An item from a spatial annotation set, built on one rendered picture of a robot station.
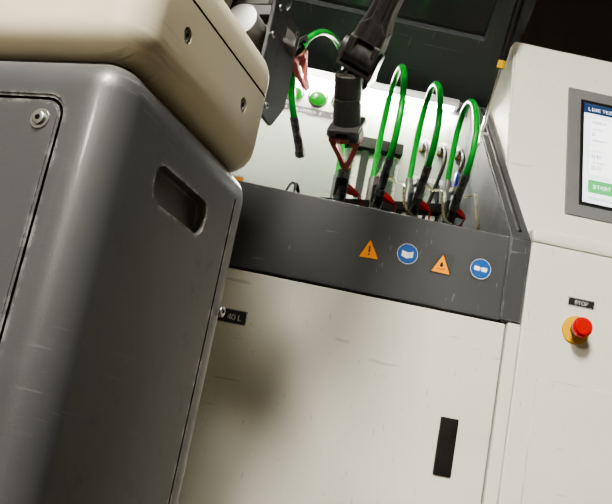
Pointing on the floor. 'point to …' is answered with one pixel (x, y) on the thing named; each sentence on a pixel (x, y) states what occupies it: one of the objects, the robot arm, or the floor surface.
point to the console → (568, 302)
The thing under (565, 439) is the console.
